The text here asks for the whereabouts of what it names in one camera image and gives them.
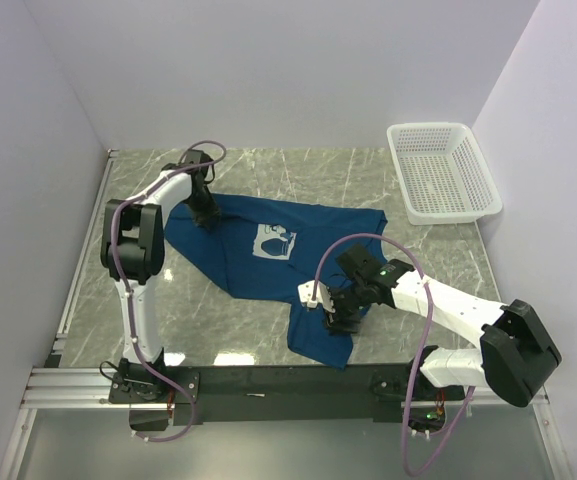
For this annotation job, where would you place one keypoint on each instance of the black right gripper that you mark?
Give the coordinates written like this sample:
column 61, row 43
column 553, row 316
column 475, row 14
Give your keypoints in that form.
column 335, row 321

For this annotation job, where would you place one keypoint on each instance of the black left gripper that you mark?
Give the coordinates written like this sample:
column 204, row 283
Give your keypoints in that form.
column 212, row 212

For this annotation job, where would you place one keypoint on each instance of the blue t shirt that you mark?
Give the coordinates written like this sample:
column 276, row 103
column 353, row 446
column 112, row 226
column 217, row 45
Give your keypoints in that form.
column 263, row 249

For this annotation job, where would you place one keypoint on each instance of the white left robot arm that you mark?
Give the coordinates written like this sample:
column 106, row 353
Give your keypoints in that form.
column 133, row 250

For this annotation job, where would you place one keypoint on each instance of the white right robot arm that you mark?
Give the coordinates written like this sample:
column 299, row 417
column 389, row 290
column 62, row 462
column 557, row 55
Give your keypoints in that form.
column 510, row 351

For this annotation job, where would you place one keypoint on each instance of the white plastic basket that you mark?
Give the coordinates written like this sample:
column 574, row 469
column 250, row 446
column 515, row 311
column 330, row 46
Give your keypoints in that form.
column 442, row 172

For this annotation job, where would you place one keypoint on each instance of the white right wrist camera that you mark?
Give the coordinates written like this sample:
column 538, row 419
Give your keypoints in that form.
column 313, row 294

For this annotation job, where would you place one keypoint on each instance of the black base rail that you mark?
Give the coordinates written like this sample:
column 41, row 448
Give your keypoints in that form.
column 261, row 393

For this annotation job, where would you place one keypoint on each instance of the aluminium frame rail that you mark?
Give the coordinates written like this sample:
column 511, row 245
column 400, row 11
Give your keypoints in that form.
column 65, row 388

